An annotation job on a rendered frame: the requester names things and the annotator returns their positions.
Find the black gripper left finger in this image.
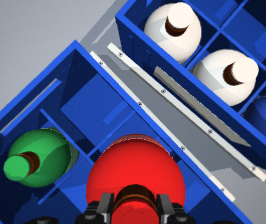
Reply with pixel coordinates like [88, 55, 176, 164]
[23, 193, 114, 224]

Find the green bottle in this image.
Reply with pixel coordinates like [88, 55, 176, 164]
[4, 127, 80, 188]

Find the blue plastic crate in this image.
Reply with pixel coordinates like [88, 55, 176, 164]
[115, 0, 266, 170]
[0, 40, 253, 224]

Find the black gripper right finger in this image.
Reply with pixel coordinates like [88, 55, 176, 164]
[156, 194, 238, 224]

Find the red bottle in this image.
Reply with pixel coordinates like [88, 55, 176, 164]
[86, 134, 186, 224]

